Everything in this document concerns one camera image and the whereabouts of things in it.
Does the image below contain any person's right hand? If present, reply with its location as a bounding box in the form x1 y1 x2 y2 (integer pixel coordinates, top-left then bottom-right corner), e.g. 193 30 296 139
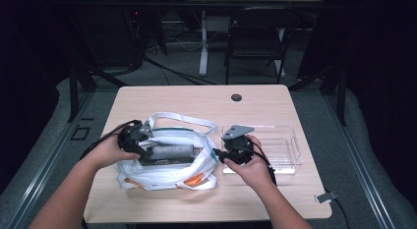
223 134 273 195

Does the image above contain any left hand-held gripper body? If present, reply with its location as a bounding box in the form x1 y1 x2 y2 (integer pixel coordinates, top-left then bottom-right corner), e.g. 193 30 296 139
117 119 155 158

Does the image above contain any black cable at table edge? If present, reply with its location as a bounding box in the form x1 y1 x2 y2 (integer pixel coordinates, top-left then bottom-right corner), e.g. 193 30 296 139
324 187 351 229

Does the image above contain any metal floor rail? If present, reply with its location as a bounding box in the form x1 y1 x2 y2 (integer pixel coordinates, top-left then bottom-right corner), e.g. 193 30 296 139
6 90 96 229
322 90 399 229

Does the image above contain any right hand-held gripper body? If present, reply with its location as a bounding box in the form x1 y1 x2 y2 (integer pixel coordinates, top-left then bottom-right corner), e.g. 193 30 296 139
221 124 256 165

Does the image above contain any person's left hand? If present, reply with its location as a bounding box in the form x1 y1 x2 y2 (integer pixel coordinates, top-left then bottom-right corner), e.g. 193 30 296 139
88 133 142 171

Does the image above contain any black metal stand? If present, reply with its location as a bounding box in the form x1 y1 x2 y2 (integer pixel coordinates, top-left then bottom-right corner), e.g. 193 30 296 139
66 57 130 124
288 62 348 127

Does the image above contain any gray cable clip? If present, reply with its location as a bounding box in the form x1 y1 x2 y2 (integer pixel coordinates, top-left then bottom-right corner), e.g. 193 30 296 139
315 191 339 204

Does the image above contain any clear plastic tray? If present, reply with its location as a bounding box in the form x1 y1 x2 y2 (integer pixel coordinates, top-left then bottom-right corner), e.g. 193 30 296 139
221 124 304 175

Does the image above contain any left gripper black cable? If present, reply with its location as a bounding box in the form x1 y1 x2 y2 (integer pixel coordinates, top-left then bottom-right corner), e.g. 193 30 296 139
80 119 136 160

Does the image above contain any white background desk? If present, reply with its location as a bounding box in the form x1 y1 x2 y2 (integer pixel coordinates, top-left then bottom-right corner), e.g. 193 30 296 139
179 0 326 78

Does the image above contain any black chair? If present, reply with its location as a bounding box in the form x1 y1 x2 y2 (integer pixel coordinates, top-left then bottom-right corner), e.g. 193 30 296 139
224 6 297 86

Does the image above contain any black floor cable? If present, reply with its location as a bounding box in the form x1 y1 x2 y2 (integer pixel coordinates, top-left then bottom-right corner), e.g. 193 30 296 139
143 56 218 86

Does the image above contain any white green orange tote bag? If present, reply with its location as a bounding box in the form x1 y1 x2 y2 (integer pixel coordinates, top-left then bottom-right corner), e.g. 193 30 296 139
115 111 219 192

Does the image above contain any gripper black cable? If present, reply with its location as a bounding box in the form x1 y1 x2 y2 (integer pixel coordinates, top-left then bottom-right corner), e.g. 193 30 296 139
251 141 278 187
80 119 136 160

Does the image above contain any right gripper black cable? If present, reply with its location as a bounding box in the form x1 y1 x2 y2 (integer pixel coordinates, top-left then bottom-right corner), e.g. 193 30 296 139
251 141 278 187

